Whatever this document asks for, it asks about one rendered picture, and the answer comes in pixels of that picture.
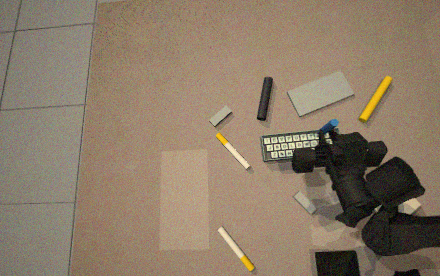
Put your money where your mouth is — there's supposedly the dark grey cylinder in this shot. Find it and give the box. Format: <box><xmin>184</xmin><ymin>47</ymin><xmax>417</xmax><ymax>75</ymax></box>
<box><xmin>257</xmin><ymin>77</ymin><xmax>273</xmax><ymax>121</ymax></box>

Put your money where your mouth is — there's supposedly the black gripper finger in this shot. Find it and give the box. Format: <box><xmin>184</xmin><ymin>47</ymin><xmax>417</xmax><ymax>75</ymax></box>
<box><xmin>328</xmin><ymin>130</ymin><xmax>338</xmax><ymax>143</ymax></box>
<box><xmin>315</xmin><ymin>129</ymin><xmax>329</xmax><ymax>153</ymax></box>

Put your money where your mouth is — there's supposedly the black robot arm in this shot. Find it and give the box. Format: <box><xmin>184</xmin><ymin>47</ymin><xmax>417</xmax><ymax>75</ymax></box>
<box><xmin>326</xmin><ymin>132</ymin><xmax>440</xmax><ymax>256</ymax></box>

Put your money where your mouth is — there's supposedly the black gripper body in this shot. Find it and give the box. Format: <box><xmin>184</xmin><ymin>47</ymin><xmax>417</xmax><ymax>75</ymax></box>
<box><xmin>292</xmin><ymin>141</ymin><xmax>387</xmax><ymax>191</ymax></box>

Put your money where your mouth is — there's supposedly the white cylinder with yellow tip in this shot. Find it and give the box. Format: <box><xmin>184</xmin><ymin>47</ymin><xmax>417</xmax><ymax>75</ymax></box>
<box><xmin>216</xmin><ymin>133</ymin><xmax>250</xmax><ymax>169</ymax></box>
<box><xmin>217</xmin><ymin>227</ymin><xmax>255</xmax><ymax>271</ymax></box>

